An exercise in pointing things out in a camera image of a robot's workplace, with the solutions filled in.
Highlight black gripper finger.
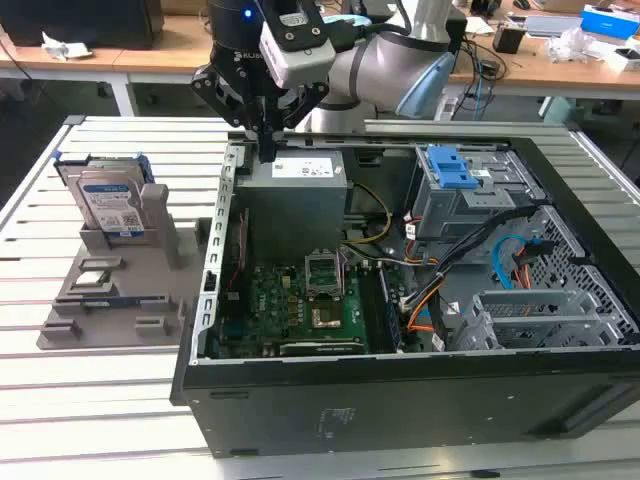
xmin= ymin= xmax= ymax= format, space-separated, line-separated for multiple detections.
xmin=189 ymin=64 xmax=271 ymax=162
xmin=269 ymin=82 xmax=331 ymax=162

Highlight hard disk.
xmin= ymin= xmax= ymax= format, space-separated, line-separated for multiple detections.
xmin=53 ymin=152 xmax=154 ymax=246

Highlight grey metal disk bay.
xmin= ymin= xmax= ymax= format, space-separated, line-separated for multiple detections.
xmin=446 ymin=287 xmax=627 ymax=352

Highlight grey power supply unit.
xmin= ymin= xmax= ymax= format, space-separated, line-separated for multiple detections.
xmin=233 ymin=148 xmax=349 ymax=254

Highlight white power strip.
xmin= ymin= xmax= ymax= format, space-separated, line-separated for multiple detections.
xmin=434 ymin=94 xmax=459 ymax=122

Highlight large black box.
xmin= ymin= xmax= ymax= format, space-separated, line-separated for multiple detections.
xmin=0 ymin=0 xmax=165 ymax=50

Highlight metal socket cover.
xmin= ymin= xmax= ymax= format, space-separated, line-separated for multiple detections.
xmin=303 ymin=251 xmax=345 ymax=300

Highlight blue plastic cage latch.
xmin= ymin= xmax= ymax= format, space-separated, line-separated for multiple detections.
xmin=427 ymin=144 xmax=481 ymax=190

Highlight crumpled white paper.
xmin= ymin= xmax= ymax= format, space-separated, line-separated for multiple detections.
xmin=41 ymin=31 xmax=94 ymax=62

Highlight black desktop speaker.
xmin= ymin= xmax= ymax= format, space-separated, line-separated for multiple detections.
xmin=446 ymin=9 xmax=469 ymax=57

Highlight grey optical drive cage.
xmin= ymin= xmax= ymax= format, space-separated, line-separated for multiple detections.
xmin=407 ymin=144 xmax=547 ymax=252

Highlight grey parts rack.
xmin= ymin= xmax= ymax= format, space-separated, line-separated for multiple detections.
xmin=37 ymin=182 xmax=214 ymax=351

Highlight green motherboard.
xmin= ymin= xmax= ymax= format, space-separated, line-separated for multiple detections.
xmin=217 ymin=262 xmax=371 ymax=359

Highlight small black box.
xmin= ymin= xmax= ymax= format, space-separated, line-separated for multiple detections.
xmin=492 ymin=24 xmax=527 ymax=54

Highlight CPU socket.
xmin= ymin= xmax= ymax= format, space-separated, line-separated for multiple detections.
xmin=310 ymin=305 xmax=344 ymax=332

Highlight installed RAM stick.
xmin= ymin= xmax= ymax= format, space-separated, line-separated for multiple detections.
xmin=377 ymin=267 xmax=404 ymax=351

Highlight black graphics card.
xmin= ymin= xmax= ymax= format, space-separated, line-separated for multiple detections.
xmin=276 ymin=339 xmax=367 ymax=358

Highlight clear plastic bags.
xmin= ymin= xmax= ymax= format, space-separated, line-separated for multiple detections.
xmin=543 ymin=27 xmax=602 ymax=65

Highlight blue cardboard box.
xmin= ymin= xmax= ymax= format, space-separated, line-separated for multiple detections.
xmin=579 ymin=3 xmax=640 ymax=39

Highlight black PC case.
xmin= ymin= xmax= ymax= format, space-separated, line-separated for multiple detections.
xmin=169 ymin=130 xmax=640 ymax=459

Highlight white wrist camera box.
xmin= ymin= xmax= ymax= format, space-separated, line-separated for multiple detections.
xmin=258 ymin=0 xmax=335 ymax=89

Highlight yellow wires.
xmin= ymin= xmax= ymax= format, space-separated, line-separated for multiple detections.
xmin=342 ymin=182 xmax=394 ymax=247

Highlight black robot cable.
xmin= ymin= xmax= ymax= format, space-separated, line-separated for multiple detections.
xmin=344 ymin=0 xmax=417 ymax=51

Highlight red wire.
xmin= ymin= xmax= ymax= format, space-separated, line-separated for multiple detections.
xmin=225 ymin=208 xmax=251 ymax=297

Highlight black cable bundle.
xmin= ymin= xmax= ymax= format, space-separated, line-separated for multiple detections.
xmin=430 ymin=203 xmax=547 ymax=302

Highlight blue wire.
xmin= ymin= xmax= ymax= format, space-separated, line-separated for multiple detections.
xmin=491 ymin=233 xmax=532 ymax=292

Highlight orange wire with black plug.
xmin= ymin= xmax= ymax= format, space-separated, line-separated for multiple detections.
xmin=512 ymin=238 xmax=557 ymax=290

